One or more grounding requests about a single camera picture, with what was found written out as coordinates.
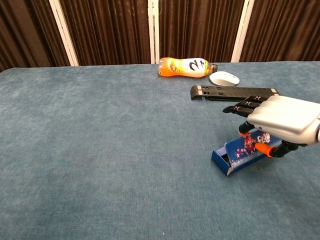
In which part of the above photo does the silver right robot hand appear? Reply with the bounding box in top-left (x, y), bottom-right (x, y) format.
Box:
top-left (222, 94), bottom-right (320, 159)

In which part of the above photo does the white screen frame post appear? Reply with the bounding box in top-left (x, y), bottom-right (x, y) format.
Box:
top-left (230, 0), bottom-right (255, 63)
top-left (48, 0), bottom-right (80, 67)
top-left (147, 0), bottom-right (161, 65)

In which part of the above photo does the black folding laptop stand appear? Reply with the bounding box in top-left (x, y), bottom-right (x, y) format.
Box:
top-left (190, 84), bottom-right (280, 103)

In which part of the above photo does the brown pleated curtain panel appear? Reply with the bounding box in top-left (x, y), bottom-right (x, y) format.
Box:
top-left (59, 0), bottom-right (152, 67)
top-left (0, 0), bottom-right (71, 73)
top-left (158, 0), bottom-right (245, 64)
top-left (239, 0), bottom-right (320, 63)

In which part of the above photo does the white computer mouse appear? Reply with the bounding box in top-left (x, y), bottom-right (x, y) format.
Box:
top-left (208, 71), bottom-right (241, 87)

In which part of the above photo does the orange soda plastic bottle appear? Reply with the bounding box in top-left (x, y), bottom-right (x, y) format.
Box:
top-left (157, 57), bottom-right (219, 79)

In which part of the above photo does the blue cardboard glasses case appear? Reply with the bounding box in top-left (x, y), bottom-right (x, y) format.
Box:
top-left (211, 128), bottom-right (285, 177)

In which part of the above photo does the blue velvet tablecloth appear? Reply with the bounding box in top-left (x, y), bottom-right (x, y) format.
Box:
top-left (0, 60), bottom-right (320, 240)

